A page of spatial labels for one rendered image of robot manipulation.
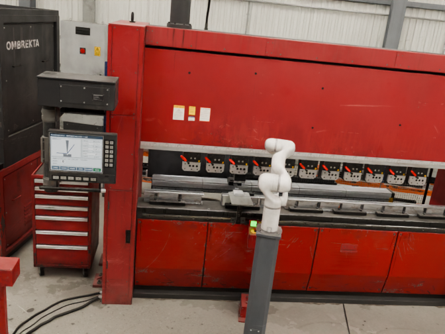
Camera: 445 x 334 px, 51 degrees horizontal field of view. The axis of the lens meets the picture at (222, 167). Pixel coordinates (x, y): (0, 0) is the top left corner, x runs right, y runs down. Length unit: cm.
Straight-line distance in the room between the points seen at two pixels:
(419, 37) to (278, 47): 480
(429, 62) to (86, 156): 278
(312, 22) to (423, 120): 410
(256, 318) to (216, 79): 185
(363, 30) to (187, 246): 519
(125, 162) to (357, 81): 197
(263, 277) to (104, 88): 173
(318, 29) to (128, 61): 499
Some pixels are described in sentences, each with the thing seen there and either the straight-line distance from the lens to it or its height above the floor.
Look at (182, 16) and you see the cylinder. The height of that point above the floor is 239.
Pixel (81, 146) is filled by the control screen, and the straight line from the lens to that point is 332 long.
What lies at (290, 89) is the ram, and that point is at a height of 192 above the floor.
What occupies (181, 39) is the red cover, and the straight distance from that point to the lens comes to 369.
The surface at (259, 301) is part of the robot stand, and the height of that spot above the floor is 45.
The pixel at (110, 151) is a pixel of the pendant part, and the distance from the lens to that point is 329.
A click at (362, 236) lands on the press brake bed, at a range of 438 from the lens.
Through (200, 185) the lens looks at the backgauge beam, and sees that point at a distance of 426.
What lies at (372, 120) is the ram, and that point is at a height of 172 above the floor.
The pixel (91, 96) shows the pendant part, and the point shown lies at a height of 184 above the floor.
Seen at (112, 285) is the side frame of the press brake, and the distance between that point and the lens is 418.
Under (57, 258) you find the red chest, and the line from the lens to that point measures 455.
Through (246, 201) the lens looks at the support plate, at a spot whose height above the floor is 100.
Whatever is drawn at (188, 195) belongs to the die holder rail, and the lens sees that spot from 402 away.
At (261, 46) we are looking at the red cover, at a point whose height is 223.
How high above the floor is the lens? 246
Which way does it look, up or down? 18 degrees down
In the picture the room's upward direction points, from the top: 6 degrees clockwise
